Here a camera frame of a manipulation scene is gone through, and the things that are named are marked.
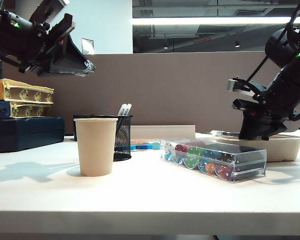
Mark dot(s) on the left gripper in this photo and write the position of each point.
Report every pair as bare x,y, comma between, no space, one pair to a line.
52,37

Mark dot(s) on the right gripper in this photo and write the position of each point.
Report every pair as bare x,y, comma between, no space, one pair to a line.
272,115

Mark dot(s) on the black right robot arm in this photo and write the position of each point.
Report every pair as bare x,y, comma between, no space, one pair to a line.
290,75

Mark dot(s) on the black mesh pen holder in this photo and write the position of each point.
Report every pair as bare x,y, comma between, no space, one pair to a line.
123,140

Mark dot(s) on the beige pulp tray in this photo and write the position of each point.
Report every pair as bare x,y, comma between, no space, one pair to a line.
285,150

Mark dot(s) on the black poker chip stack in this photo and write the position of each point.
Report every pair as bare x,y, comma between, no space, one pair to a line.
242,156
248,172

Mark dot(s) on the clear plastic poker chip case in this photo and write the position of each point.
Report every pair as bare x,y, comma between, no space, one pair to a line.
247,162

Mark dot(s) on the yellow box with letter Y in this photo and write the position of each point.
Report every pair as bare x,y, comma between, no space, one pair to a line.
27,93

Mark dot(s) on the red poker chip stack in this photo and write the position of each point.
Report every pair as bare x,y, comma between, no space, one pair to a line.
182,148
223,172

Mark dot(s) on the blue and yellow box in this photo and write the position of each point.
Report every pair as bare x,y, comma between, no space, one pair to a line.
27,110

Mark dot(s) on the orange poker chip stack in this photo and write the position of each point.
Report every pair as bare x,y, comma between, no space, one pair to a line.
211,168

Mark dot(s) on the green poker chip stack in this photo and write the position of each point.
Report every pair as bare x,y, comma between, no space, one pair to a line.
191,161
196,151

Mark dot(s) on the dark blue case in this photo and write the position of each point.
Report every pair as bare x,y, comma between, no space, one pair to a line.
27,135

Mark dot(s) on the kraft paper cup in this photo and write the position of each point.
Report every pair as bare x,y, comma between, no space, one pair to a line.
96,150

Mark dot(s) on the white poker chip stack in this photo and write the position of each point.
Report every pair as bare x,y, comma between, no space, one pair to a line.
169,148

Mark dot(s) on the brown fabric desk divider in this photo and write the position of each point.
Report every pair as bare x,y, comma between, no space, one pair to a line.
165,87

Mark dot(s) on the light blue poker chip stack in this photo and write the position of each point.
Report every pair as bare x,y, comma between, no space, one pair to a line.
167,157

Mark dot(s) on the teal magnetic numbers pack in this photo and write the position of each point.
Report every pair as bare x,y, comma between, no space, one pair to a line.
142,147

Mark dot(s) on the long ceiling light strip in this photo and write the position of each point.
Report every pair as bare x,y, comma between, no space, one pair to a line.
215,21

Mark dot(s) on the silver wall sign plate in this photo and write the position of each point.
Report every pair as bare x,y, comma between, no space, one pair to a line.
87,46

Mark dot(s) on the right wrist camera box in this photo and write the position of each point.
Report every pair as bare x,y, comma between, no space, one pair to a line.
237,85

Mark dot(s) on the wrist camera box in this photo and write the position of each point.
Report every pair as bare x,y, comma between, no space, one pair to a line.
57,3
237,85

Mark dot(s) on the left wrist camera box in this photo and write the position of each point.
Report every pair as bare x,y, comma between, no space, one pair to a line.
57,3

